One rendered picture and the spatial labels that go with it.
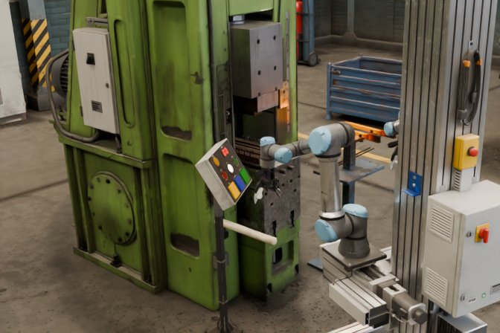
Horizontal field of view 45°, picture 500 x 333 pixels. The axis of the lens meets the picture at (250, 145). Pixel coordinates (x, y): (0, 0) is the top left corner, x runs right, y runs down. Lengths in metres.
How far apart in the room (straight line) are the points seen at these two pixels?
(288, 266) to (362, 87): 3.73
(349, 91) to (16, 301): 4.68
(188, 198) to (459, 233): 1.88
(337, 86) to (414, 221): 5.00
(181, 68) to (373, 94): 4.13
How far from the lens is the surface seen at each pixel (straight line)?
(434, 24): 2.50
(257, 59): 3.53
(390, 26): 12.26
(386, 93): 7.31
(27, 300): 4.45
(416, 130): 2.65
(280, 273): 4.10
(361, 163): 4.26
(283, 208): 3.91
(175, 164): 3.84
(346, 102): 7.62
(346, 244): 2.93
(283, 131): 4.07
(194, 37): 3.40
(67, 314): 4.21
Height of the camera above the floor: 2.27
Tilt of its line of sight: 19 degrees down
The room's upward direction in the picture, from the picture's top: 2 degrees counter-clockwise
